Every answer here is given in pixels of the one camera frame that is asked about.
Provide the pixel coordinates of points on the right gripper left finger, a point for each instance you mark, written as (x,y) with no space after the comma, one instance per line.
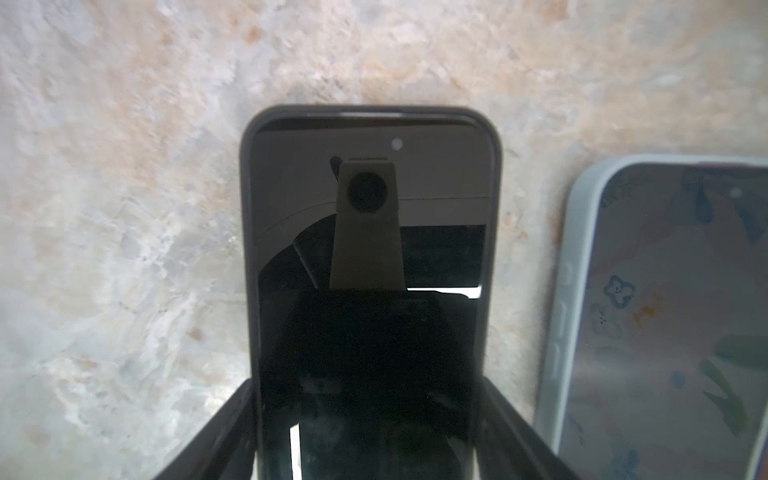
(225,447)

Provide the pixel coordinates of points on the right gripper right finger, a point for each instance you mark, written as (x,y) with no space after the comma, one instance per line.
(508,447)

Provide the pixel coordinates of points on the light blue phone case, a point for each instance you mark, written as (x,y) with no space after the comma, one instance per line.
(570,300)

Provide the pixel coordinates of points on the black phone case with camera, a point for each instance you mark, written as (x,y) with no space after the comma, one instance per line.
(252,240)

